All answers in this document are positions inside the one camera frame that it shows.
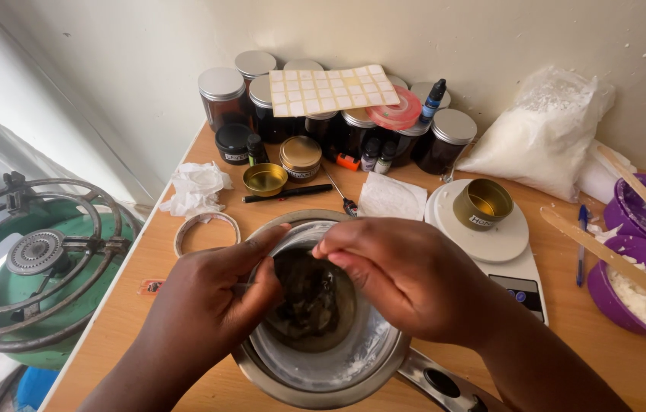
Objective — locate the person's right hand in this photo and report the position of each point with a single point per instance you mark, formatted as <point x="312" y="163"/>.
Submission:
<point x="414" y="280"/>

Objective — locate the person's left hand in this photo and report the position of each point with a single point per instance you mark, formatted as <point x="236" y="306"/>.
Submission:
<point x="197" y="309"/>

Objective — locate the small red sticker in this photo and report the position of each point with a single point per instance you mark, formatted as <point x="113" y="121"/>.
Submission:
<point x="152" y="286"/>

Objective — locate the clear tape roll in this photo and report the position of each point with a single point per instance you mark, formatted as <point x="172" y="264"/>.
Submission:
<point x="182" y="234"/>

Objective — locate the flat white paper napkin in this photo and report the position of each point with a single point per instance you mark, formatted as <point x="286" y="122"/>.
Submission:
<point x="391" y="197"/>

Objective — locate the white kitchen scale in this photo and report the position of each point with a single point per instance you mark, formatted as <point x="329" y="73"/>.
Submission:
<point x="500" y="243"/>

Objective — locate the steel saucepan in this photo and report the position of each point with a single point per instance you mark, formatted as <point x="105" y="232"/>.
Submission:
<point x="368" y="366"/>

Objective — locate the open gold candle tin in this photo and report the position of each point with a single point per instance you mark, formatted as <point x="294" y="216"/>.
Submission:
<point x="480" y="206"/>

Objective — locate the metal probe thermometer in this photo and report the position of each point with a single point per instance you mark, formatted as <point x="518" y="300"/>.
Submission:
<point x="348" y="205"/>

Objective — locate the crumpled white tissue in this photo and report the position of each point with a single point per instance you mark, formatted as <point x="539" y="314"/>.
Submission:
<point x="197" y="186"/>

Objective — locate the small dark oil bottle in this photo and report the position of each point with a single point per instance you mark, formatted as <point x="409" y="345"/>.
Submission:
<point x="384" y="160"/>
<point x="370" y="155"/>

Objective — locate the orange lighter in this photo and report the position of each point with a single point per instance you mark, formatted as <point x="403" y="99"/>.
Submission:
<point x="347" y="161"/>

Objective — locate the open gold tin lid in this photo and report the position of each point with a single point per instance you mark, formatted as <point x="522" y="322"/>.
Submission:
<point x="264" y="180"/>

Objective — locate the black pen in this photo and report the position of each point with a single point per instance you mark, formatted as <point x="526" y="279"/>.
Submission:
<point x="288" y="193"/>

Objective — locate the small bottle green label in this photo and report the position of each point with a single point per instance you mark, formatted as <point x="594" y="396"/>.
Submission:
<point x="254" y="151"/>

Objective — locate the green gas cylinder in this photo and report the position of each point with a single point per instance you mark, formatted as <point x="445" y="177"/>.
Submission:
<point x="31" y="286"/>

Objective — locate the closed gold tin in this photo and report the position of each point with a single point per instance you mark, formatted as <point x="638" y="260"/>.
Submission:
<point x="300" y="157"/>

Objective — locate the red round plastic lid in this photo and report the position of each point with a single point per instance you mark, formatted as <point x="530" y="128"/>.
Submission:
<point x="397" y="111"/>

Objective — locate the black round tin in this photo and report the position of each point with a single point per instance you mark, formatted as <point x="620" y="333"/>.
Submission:
<point x="233" y="143"/>

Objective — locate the metal burner pot stand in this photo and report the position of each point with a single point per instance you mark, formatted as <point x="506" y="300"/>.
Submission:
<point x="36" y="252"/>

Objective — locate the blue pen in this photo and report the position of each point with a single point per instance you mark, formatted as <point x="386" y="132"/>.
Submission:
<point x="581" y="246"/>

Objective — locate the blue plastic container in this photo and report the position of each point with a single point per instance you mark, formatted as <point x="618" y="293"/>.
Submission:
<point x="36" y="386"/>

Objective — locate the blue dropper bottle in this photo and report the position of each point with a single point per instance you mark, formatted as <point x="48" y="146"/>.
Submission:
<point x="431" y="103"/>

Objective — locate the bag of white wax flakes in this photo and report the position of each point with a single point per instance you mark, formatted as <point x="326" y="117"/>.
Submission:
<point x="540" y="137"/>

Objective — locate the wooden stirring stick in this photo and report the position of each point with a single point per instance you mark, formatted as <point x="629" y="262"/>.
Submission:
<point x="643" y="191"/>
<point x="603" y="252"/>

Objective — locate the purple bowl with wax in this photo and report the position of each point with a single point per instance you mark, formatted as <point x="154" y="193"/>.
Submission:
<point x="609" y="292"/>

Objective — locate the white sticker sheet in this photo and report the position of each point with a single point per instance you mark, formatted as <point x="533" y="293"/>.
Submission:
<point x="331" y="88"/>

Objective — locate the group of silver-lidded amber jars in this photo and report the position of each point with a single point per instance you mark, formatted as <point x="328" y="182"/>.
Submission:
<point x="222" y="97"/>

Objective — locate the white plastic roll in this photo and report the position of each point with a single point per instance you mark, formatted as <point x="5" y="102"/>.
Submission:
<point x="600" y="171"/>

